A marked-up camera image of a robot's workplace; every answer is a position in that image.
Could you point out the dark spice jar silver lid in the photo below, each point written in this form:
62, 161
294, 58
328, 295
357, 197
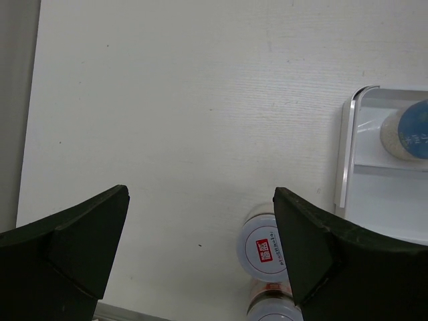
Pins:
272, 302

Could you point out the blue label white jar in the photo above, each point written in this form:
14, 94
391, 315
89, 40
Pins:
404, 133

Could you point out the red label spice jar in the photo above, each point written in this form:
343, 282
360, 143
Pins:
259, 248

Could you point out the front aluminium rail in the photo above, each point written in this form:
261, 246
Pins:
112, 313

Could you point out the white tiered organizer tray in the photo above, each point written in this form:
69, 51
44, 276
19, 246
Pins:
374, 189

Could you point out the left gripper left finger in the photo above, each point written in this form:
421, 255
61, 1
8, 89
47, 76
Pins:
58, 267

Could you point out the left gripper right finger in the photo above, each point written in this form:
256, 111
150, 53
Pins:
341, 271

